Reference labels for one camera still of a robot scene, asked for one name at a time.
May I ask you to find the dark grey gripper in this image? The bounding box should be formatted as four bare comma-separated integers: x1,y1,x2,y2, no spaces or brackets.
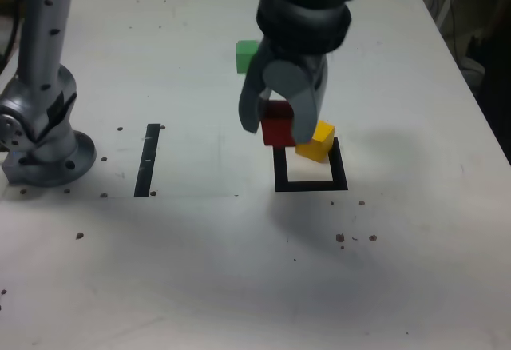
237,37,331,145

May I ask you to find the red cube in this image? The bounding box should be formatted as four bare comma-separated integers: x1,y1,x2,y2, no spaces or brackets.
259,101,299,147

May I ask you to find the yellow cube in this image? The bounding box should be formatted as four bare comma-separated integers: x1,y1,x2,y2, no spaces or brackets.
295,121,335,163

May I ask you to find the green cube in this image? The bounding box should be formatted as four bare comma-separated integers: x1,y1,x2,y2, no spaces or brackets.
236,39,259,74

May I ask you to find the black tape square outline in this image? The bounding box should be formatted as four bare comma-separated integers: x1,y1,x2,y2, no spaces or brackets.
273,137,349,193

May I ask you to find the black tape strip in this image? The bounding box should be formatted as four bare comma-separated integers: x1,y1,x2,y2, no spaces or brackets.
134,123,161,198

